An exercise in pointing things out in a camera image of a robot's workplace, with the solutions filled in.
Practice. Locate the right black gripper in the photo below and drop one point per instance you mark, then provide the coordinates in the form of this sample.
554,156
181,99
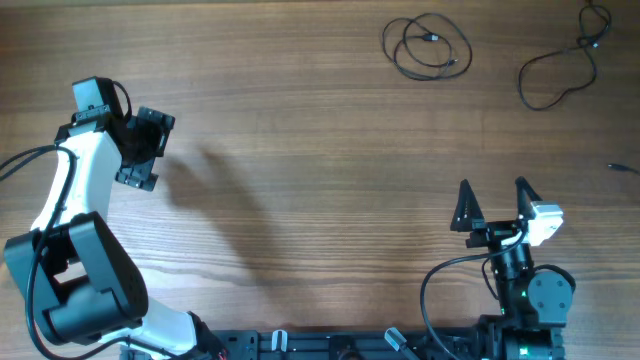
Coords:
490,232

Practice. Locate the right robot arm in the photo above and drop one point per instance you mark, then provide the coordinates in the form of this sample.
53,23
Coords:
534,299

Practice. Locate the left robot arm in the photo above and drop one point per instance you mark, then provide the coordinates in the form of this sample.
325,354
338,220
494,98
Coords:
78,283

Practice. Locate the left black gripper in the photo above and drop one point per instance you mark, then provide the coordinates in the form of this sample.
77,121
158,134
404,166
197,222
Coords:
157,126

